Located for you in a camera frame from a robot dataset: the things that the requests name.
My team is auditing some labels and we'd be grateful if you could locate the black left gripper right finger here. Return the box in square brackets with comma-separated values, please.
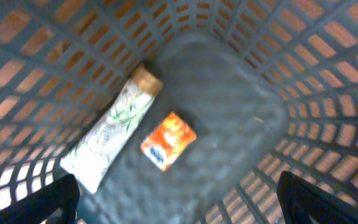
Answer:
[277, 171, 358, 224]

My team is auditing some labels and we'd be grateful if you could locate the orange small tissue pack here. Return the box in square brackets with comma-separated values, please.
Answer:
[140, 112, 197, 172]

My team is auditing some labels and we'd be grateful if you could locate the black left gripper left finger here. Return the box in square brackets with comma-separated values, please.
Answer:
[0, 174, 80, 223]

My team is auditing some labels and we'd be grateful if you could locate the white tube with brown cap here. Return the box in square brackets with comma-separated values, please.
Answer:
[60, 64, 163, 194]

